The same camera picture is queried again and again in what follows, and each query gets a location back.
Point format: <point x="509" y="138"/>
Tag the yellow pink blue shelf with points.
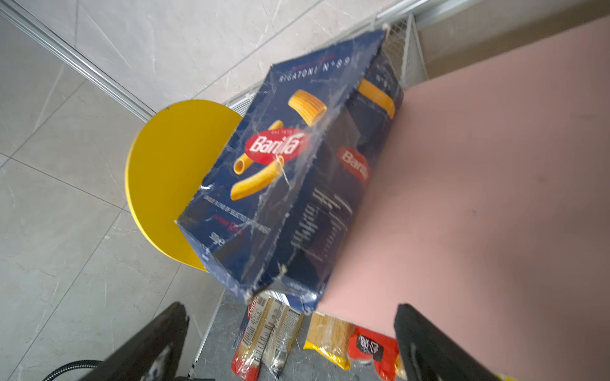
<point x="489" y="212"/>

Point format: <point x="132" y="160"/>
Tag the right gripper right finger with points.
<point x="429" y="354"/>

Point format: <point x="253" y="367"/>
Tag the yellow spaghetti pack barcode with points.
<point x="400" y="371"/>

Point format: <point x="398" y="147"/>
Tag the red blue spaghetti pack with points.
<point x="259" y="323"/>

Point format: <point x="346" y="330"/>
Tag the blue Barilla pasta bag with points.
<point x="275" y="208"/>

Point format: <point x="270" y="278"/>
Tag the dark label spaghetti pack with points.
<point x="285" y="331"/>

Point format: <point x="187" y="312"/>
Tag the yellow spaghetti pack top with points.
<point x="329" y="337"/>

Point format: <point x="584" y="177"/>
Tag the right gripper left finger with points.
<point x="153" y="353"/>

